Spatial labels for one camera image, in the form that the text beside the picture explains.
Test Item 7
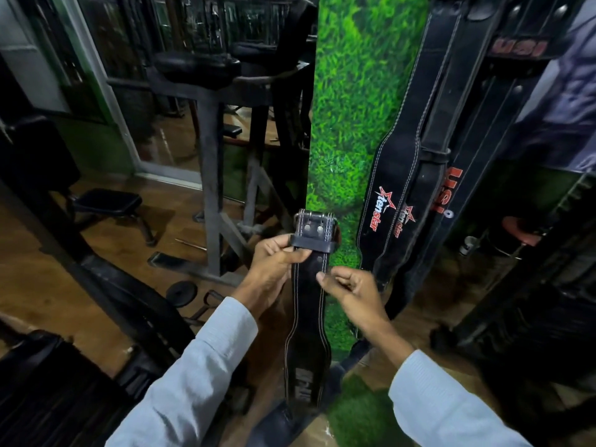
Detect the person's right hand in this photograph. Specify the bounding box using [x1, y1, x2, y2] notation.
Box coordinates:
[316, 266, 391, 339]

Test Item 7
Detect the person's left hand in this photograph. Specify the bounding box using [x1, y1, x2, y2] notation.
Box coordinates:
[231, 233, 313, 321]

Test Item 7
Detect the black leather belt with buckle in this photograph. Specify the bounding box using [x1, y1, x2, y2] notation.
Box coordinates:
[282, 209, 341, 412]

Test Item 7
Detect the person's left forearm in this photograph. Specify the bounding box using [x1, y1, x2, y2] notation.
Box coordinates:
[105, 296, 259, 447]

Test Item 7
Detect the person's right forearm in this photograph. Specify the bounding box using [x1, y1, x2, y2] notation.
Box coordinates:
[365, 316, 534, 447]

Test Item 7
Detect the black weight plate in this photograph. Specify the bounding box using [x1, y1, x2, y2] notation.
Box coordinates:
[166, 281, 198, 309]

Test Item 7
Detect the black belt with star print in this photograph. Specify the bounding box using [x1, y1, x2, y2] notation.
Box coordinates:
[356, 0, 466, 294]

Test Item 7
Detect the green grass print panel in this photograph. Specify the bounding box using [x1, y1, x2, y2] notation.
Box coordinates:
[305, 0, 429, 447]

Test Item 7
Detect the grey metal gym machine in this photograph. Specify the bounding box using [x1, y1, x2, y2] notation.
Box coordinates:
[107, 0, 318, 287]

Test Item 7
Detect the black belt with red lettering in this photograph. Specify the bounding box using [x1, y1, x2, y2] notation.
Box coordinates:
[384, 0, 587, 322]

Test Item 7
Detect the red stool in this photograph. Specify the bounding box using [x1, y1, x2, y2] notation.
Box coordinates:
[494, 216, 543, 259]

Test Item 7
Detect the black padded gym bench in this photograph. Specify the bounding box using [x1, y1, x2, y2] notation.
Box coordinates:
[67, 188, 156, 247]

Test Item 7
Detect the black inclined gym bench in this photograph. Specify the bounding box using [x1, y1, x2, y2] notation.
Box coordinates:
[0, 116, 219, 447]

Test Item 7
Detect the black gym machine frame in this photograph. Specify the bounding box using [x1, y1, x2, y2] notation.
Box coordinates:
[431, 172, 596, 433]

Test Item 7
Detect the wall mirror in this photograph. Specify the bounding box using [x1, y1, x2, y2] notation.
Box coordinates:
[49, 0, 319, 189]

